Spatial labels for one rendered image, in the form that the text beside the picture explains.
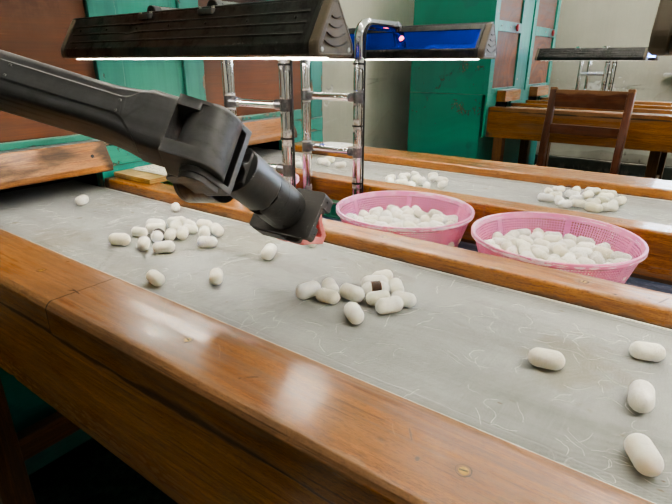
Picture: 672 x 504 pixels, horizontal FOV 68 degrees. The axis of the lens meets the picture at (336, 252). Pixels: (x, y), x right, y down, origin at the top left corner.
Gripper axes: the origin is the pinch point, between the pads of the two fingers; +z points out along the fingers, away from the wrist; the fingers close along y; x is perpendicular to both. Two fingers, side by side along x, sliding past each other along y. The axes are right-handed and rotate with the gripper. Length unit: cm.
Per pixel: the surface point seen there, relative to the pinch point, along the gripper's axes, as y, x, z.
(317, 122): 76, -65, 74
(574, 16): 77, -368, 347
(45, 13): 77, -30, -17
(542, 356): -33.2, 7.7, -2.3
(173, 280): 15.8, 13.4, -7.5
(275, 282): 3.4, 8.4, -1.2
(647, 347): -41.7, 2.7, 3.8
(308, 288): -4.1, 8.2, -3.6
